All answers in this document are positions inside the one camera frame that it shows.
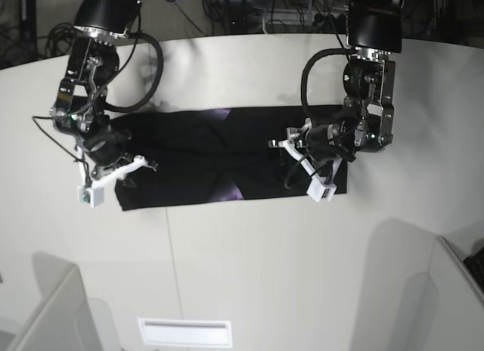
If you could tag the black keyboard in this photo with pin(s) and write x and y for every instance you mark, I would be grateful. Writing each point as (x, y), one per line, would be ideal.
(475, 265)

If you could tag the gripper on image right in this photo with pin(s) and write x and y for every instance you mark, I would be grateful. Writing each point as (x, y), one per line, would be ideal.
(321, 141)

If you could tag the white partition panel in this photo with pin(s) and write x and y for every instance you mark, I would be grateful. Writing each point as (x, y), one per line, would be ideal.
(441, 308)
(63, 319)

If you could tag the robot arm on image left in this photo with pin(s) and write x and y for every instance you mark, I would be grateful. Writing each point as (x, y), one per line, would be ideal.
(81, 109)

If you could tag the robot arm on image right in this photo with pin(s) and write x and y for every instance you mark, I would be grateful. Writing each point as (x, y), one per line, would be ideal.
(365, 120)

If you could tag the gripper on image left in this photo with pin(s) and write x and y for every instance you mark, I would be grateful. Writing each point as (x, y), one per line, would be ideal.
(105, 148)

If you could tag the black T-shirt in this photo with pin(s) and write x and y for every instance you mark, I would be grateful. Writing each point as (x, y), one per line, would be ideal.
(208, 156)

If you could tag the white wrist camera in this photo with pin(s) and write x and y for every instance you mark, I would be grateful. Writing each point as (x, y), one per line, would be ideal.
(102, 184)
(321, 179)

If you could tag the white partition panel left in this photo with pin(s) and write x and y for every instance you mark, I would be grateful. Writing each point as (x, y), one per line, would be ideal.
(63, 319)

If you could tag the white partition panel right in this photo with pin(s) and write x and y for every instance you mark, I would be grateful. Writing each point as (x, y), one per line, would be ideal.
(441, 308)

